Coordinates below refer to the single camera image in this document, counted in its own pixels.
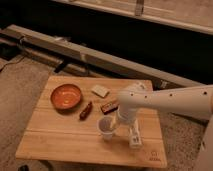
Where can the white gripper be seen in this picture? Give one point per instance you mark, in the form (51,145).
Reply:
(125,116)

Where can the white ceramic cup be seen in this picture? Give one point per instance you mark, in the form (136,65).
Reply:
(104,127)

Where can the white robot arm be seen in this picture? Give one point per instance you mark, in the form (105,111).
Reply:
(195,102)

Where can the orange ceramic bowl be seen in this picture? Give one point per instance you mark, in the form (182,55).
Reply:
(66,96)

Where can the brown chocolate bar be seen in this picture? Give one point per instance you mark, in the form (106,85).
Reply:
(109,107)

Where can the white tube bottle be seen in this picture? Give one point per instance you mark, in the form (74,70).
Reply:
(134,136)

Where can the red-brown snack bar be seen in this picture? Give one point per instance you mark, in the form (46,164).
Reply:
(83,115)

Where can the wooden table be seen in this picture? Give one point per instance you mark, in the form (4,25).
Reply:
(53,136)

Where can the grey metal rail beam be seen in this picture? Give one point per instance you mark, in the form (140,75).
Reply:
(99,59)

